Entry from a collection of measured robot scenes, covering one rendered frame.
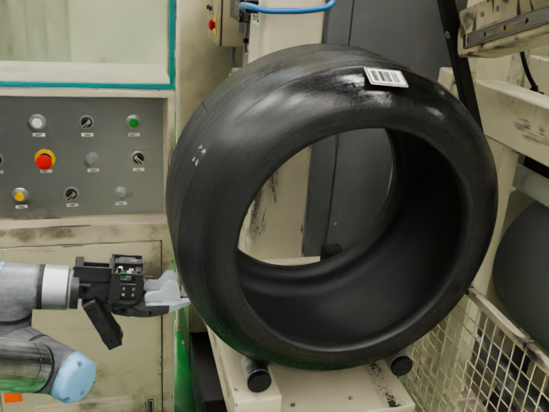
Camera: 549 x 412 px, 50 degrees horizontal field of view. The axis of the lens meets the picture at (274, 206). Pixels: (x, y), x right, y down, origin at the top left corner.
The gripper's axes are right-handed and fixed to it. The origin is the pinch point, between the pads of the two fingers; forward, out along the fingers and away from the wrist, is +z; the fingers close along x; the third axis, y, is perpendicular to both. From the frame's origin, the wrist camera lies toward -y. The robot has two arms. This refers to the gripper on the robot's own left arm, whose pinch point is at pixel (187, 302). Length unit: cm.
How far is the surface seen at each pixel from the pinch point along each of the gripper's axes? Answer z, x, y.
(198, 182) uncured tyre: -2.7, -8.6, 26.1
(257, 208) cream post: 17.9, 27.6, 8.1
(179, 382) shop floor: 21, 102, -100
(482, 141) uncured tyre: 43, -9, 38
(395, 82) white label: 23, -11, 46
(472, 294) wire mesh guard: 58, -1, 5
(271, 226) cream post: 22.0, 27.7, 3.9
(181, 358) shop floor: 24, 117, -100
